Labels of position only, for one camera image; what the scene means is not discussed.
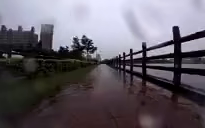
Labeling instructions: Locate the group of dark trees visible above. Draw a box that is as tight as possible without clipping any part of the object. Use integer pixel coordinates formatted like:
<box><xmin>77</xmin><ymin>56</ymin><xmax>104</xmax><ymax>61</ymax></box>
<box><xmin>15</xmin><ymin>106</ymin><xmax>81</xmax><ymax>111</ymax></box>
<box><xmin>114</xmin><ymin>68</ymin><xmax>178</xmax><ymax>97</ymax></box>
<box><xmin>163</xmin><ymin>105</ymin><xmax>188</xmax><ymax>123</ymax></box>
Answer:
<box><xmin>57</xmin><ymin>34</ymin><xmax>99</xmax><ymax>62</ymax></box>

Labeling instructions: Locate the wet red paved path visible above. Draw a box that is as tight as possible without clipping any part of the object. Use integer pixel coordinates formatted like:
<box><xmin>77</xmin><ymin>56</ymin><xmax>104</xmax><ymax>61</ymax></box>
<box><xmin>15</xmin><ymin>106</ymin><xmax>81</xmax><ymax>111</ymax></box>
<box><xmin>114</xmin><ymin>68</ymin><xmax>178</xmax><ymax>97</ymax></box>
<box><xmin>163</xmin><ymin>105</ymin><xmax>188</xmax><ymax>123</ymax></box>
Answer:
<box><xmin>18</xmin><ymin>63</ymin><xmax>205</xmax><ymax>128</ymax></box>

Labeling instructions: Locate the low green hedge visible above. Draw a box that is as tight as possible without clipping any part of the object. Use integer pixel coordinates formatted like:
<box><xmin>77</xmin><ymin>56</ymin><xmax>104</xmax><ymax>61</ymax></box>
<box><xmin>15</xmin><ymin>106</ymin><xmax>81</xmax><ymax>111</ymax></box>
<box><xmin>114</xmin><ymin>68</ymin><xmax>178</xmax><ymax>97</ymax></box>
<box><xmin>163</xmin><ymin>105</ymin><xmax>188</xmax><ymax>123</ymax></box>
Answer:
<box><xmin>0</xmin><ymin>58</ymin><xmax>97</xmax><ymax>78</ymax></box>

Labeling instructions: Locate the tall grey tower building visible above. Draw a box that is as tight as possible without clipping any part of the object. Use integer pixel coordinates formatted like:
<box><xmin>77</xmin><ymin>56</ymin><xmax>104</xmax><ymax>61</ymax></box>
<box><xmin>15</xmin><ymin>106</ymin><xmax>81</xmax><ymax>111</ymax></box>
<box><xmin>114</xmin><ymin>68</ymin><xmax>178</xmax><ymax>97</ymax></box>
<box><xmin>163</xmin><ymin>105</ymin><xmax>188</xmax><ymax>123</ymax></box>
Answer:
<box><xmin>39</xmin><ymin>23</ymin><xmax>55</xmax><ymax>52</ymax></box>

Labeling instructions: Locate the grass verge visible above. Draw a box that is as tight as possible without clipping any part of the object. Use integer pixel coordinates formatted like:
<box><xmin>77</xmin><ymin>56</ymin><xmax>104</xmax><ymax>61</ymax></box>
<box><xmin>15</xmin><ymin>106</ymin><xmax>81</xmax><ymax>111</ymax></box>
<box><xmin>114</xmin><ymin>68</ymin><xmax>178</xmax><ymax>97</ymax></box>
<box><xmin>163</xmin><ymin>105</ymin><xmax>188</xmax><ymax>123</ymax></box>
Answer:
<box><xmin>0</xmin><ymin>64</ymin><xmax>98</xmax><ymax>128</ymax></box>

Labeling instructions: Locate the wide dark building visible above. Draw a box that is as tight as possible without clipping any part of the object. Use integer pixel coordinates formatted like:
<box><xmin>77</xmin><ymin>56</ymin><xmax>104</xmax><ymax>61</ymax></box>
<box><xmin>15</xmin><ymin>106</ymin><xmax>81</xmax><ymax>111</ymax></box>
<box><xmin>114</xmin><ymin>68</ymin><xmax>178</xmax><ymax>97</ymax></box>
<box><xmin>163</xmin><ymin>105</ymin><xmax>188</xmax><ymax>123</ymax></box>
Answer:
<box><xmin>0</xmin><ymin>24</ymin><xmax>40</xmax><ymax>52</ymax></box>

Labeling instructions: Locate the grey water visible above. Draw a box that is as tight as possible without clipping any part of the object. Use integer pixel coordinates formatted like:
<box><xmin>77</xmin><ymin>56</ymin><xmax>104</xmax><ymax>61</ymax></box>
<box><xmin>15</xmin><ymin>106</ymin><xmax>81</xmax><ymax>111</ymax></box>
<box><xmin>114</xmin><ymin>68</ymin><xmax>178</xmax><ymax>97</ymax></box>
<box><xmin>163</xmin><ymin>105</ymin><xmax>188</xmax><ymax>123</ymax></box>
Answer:
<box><xmin>124</xmin><ymin>63</ymin><xmax>205</xmax><ymax>95</ymax></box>

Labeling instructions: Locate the dark wooden rail fence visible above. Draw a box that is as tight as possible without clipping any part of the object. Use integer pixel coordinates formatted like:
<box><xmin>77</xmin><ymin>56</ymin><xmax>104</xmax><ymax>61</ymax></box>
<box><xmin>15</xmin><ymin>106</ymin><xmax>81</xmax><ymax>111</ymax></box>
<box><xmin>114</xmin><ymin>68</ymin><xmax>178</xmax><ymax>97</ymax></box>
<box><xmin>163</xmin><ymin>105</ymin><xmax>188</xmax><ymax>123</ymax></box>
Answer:
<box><xmin>104</xmin><ymin>25</ymin><xmax>205</xmax><ymax>105</ymax></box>

